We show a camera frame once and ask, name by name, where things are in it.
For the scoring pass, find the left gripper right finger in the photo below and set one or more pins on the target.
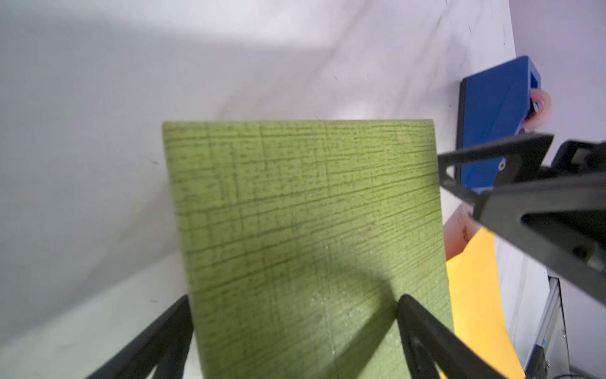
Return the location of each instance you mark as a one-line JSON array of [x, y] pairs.
[[430, 348]]

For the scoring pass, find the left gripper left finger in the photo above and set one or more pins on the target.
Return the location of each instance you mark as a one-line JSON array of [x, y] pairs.
[[160, 351]]

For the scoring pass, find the yellow orange wrapping paper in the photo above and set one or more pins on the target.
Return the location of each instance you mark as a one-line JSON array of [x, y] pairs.
[[476, 303]]

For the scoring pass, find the green gift box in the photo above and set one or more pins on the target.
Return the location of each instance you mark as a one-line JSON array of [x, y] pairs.
[[299, 238]]

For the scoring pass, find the blue tape dispenser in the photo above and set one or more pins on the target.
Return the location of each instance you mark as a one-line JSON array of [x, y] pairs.
[[504, 101]]

